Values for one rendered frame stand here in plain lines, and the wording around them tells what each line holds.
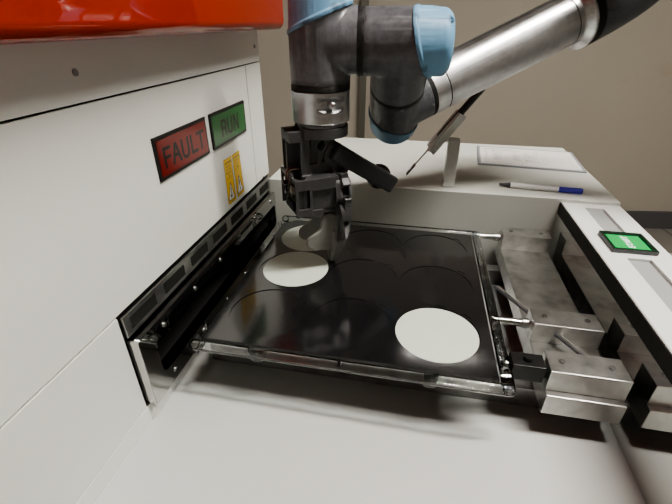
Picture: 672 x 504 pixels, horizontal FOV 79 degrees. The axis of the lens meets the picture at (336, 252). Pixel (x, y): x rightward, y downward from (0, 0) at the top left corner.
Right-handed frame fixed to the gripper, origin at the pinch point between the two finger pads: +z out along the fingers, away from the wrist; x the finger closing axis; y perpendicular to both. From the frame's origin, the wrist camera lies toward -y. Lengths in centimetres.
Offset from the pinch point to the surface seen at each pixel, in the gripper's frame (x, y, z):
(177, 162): 1.4, 20.8, -17.5
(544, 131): -133, -197, 28
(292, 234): -11.1, 3.8, 1.4
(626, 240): 21.2, -35.3, -5.0
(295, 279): 3.1, 7.8, 1.3
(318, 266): 1.1, 3.4, 1.2
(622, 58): -119, -226, -13
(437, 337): 21.8, -4.1, 1.4
